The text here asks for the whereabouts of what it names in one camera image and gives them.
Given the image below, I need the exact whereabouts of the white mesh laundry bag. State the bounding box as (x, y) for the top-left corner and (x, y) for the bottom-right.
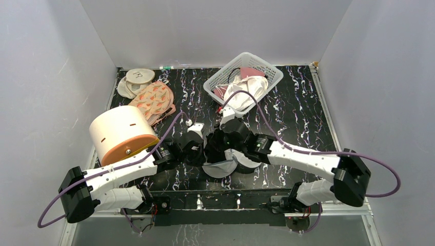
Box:
(202, 149), (261, 178)

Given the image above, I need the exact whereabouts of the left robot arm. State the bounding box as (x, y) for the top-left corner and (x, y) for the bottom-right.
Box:
(58, 131), (204, 223)

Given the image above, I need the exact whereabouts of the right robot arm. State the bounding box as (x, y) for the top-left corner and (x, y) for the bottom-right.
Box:
(204, 119), (371, 213)

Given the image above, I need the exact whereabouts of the white plastic laundry basket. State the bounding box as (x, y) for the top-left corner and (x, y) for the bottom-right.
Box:
(203, 52), (284, 105)

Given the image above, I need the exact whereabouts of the white crumpled cloth bag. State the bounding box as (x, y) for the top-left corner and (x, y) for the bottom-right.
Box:
(213, 75), (269, 111)

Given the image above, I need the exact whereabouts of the white orange cylindrical container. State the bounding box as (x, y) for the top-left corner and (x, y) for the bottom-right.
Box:
(89, 106), (159, 167)

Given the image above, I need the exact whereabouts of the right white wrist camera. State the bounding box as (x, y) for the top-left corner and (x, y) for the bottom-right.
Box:
(219, 106), (243, 129)

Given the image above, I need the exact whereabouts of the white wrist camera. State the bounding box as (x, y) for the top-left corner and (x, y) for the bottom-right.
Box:
(219, 106), (243, 129)
(187, 122), (204, 138)

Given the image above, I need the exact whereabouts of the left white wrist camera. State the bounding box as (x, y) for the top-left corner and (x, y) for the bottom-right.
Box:
(187, 122), (204, 138)

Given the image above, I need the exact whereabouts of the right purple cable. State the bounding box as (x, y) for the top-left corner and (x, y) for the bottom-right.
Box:
(219, 90), (402, 234)

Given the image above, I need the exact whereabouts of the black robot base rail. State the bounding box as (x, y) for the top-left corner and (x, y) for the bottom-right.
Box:
(121, 188), (311, 235)

